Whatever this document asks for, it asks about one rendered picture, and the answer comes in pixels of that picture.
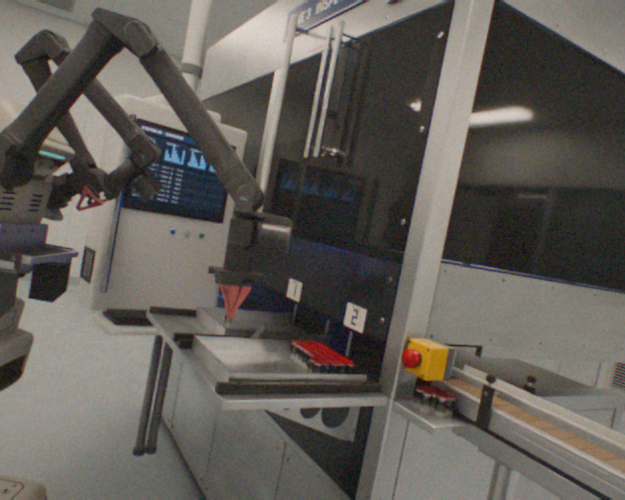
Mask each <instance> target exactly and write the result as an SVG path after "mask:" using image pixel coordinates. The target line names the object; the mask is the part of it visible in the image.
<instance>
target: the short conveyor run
mask: <svg viewBox="0 0 625 500"><path fill-rule="evenodd" d="M451 375H452V376H455V378H457V379H459V380H448V381H442V380H441V381H431V385H430V387H431V386H437V387H440V388H441V389H443V390H446V391H447V393H448V394H450V395H453V396H455V400H453V409H452V414H453V415H456V416H458V417H459V418H461V419H463V420H465V421H466V422H467V423H468V424H471V429H470V433H466V434H458V435H459V436H461V437H462V438H463V439H465V440H466V441H468V442H471V443H472V444H474V445H475V446H477V447H479V448H480V449H482V450H485V451H486V452H488V454H489V455H491V456H493V457H494V458H496V459H497V460H500V461H502V462H503V463H505V464H507V465H508V466H510V467H511V469H513V470H516V471H517V472H519V473H520V474H522V475H524V476H525V477H527V478H528V479H531V480H533V481H534V483H536V484H538V485H539V486H541V487H542V488H545V489H547V490H548V491H550V492H551V493H553V494H555V495H556V496H558V498H561V499H562V500H625V435H622V434H620V433H617V432H615V431H613V430H611V429H609V428H607V427H603V426H601V425H599V424H597V423H594V422H593V421H592V420H589V419H587V418H584V417H582V416H580V415H578V414H576V413H572V412H570V411H568V410H566V409H563V408H561V406H558V405H556V404H553V403H551V402H549V401H547V400H543V399H541V398H539V397H537V396H535V393H536V387H533V384H535V383H537V379H538V378H536V375H533V374H529V375H527V378H526V380H527V382H529V384H525V385H524V389H523V390H522V389H520V388H518V387H516V386H512V385H510V384H508V383H506V382H503V381H501V380H498V379H496V376H495V375H494V374H490V373H489V374H487V373H483V372H481V371H479V370H477V369H475V368H472V367H470V366H467V365H464V368H463V371H462V370H460V369H458V368H455V367H452V371H451Z"/></svg>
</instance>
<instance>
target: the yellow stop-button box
mask: <svg viewBox="0 0 625 500"><path fill-rule="evenodd" d="M407 349H416V350H417V351H418V352H419V355H420V363H419V365H418V367H416V368H407V367H406V366H404V369H405V370H407V371H410V372H411V373H413V374H415V375H417V376H419V378H421V379H423V380H426V381H441V380H442V381H448V380H449V374H450V370H451V365H452V359H453V354H455V348H451V347H449V345H447V344H444V343H442V342H438V341H436V340H434V339H422V338H411V339H410V342H408V348H407Z"/></svg>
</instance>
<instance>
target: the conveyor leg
mask: <svg viewBox="0 0 625 500"><path fill-rule="evenodd" d="M478 450H479V451H481V452H483V454H485V455H487V456H488V457H490V458H492V459H493V460H495V461H494V466H493V471H492V476H491V481H490V486H489V491H488V496H487V500H513V499H515V493H516V488H517V484H518V478H519V474H520V473H519V472H517V471H516V470H513V469H511V467H510V466H508V465H507V464H505V463H503V462H502V461H500V460H497V459H496V458H494V457H493V456H491V455H489V454H488V452H486V451H485V450H482V449H480V448H478Z"/></svg>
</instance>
